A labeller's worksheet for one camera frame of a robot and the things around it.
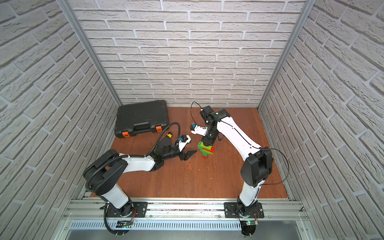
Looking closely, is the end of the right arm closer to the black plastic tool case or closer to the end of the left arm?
the end of the left arm

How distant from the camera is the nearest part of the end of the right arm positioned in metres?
0.59

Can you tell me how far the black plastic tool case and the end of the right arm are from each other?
41cm

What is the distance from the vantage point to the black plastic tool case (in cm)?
100
